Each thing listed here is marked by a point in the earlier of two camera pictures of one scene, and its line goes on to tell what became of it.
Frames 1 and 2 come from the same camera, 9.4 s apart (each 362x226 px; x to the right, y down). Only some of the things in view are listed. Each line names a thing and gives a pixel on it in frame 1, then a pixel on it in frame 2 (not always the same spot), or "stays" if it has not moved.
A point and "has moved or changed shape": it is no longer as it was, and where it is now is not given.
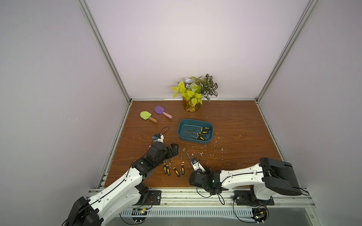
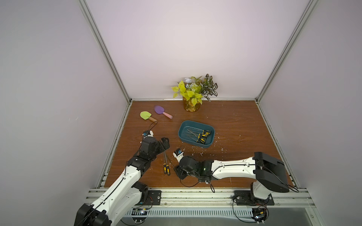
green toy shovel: [146, 115] stays
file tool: [188, 157] has moved or changed shape
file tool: [168, 169] stays
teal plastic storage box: [195, 131] stays
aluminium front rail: [214, 198] stays
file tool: [201, 135] to [196, 141]
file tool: [200, 133] to [202, 139]
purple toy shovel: [160, 110] stays
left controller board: [139, 211] stays
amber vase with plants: [193, 90] stays
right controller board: [259, 214] stays
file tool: [182, 165] has moved or changed shape
